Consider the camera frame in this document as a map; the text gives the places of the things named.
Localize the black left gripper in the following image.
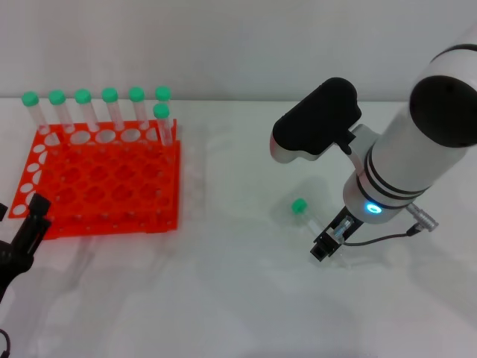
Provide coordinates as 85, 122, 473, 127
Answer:
0, 192, 53, 304

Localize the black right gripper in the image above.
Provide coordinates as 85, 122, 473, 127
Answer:
309, 207, 364, 264

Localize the orange plastic test tube rack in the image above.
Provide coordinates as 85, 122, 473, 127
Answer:
7, 119, 183, 242

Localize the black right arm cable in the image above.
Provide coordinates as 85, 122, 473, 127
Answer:
341, 227, 419, 248

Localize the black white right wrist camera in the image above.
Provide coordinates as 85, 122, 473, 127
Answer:
271, 77, 363, 165

